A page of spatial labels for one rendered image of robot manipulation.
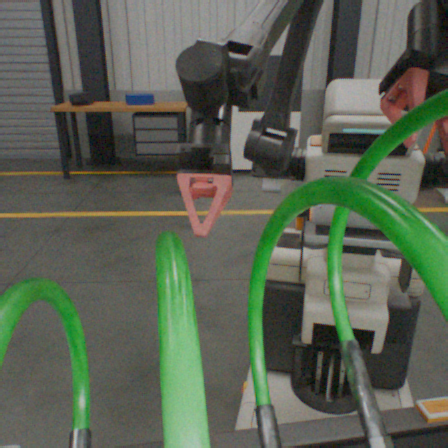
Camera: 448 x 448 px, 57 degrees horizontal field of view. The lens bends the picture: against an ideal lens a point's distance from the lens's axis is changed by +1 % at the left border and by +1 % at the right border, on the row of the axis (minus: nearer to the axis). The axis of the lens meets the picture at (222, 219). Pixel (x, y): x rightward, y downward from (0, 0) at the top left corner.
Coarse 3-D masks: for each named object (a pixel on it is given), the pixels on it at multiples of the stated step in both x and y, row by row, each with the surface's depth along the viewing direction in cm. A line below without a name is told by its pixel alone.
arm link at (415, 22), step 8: (424, 0) 51; (432, 0) 50; (440, 0) 50; (416, 8) 51; (424, 8) 50; (432, 8) 50; (440, 8) 49; (408, 16) 53; (416, 16) 51; (424, 16) 50; (432, 16) 49; (440, 16) 49; (408, 24) 52; (416, 24) 50; (424, 24) 49; (432, 24) 49; (440, 24) 49; (408, 32) 52; (408, 40) 51
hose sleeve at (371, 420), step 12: (348, 348) 37; (360, 348) 38; (348, 360) 37; (360, 360) 37; (348, 372) 37; (360, 372) 36; (360, 384) 36; (360, 396) 35; (372, 396) 35; (360, 408) 35; (372, 408) 35; (360, 420) 35; (372, 420) 34; (372, 432) 34; (384, 432) 34
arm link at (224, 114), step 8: (224, 104) 55; (232, 104) 57; (192, 112) 56; (216, 112) 54; (224, 112) 55; (232, 112) 57; (192, 120) 55; (200, 120) 54; (216, 120) 54; (224, 120) 54
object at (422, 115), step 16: (416, 112) 25; (432, 112) 24; (400, 128) 27; (416, 128) 26; (384, 144) 29; (368, 160) 32; (352, 176) 34; (368, 176) 34; (336, 208) 38; (336, 224) 38; (336, 240) 39; (336, 256) 40; (336, 272) 40; (336, 288) 40; (336, 304) 40; (336, 320) 39; (352, 336) 38
